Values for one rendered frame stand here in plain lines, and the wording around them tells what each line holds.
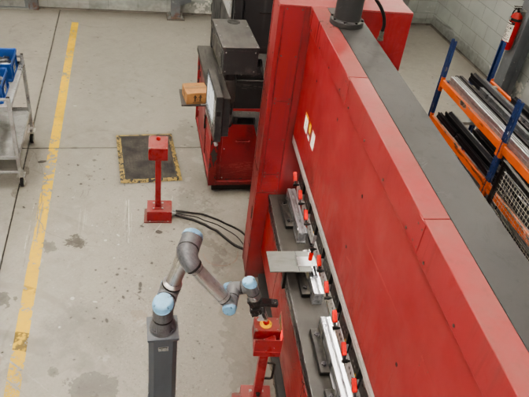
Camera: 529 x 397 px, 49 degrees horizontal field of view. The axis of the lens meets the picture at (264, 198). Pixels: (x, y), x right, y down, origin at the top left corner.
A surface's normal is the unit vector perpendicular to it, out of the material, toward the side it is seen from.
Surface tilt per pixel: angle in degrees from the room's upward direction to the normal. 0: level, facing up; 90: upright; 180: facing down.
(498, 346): 0
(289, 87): 90
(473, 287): 0
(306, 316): 0
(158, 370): 90
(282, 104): 90
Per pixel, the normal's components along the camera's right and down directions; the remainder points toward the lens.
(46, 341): 0.11, -0.79
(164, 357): 0.18, 0.61
